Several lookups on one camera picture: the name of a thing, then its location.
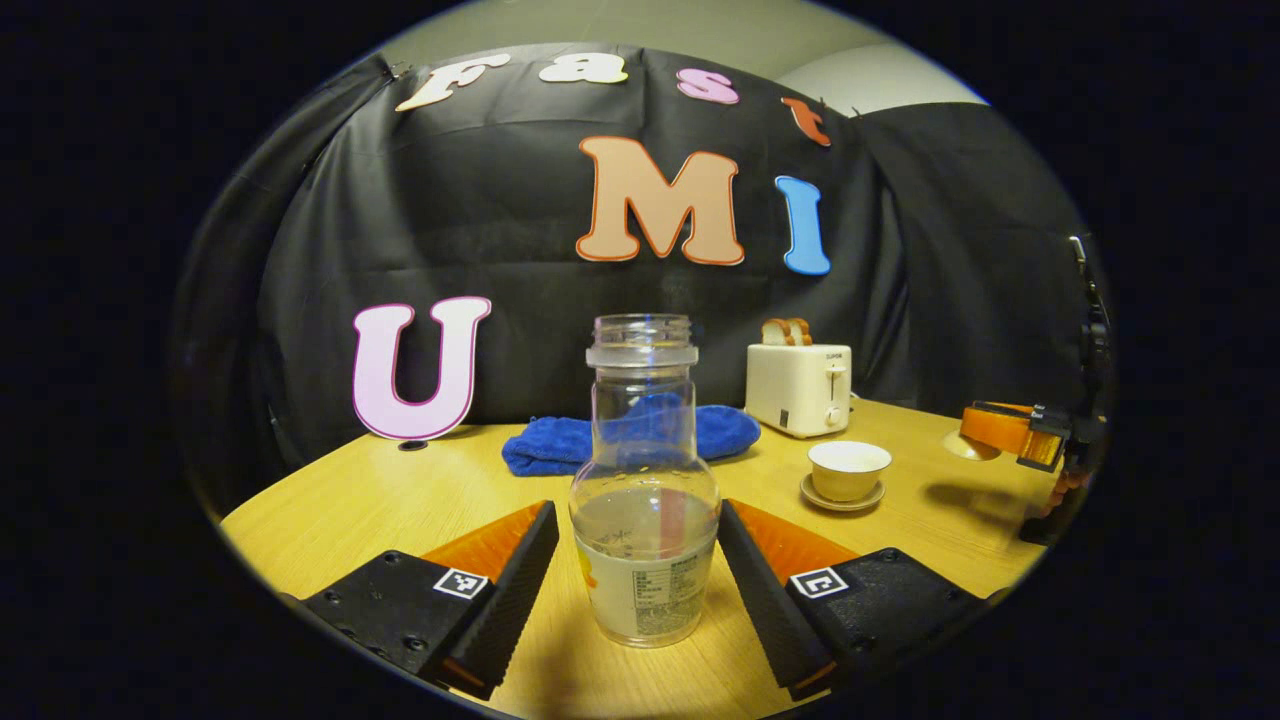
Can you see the blue towel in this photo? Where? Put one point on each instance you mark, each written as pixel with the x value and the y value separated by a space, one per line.
pixel 540 450

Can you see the cream saucer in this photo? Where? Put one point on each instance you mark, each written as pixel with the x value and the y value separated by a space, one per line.
pixel 811 494

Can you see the white toaster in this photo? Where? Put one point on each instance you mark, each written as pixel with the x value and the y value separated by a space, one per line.
pixel 790 388

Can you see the cream teacup lid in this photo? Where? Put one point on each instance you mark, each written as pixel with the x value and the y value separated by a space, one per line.
pixel 962 447

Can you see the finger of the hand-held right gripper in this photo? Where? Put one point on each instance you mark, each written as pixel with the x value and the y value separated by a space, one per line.
pixel 1000 428

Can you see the cream teacup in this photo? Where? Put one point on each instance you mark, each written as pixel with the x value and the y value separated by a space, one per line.
pixel 848 480

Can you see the black backdrop cloth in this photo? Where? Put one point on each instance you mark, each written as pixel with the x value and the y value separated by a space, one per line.
pixel 500 220

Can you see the clear glass water bottle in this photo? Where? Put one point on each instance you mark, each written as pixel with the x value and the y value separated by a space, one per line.
pixel 645 570

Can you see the toast bread slice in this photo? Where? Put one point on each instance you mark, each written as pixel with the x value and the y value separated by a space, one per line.
pixel 774 333
pixel 801 331

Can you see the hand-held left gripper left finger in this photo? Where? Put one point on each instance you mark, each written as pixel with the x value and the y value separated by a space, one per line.
pixel 515 590

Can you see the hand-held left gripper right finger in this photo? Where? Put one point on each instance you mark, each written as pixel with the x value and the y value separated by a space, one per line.
pixel 765 600

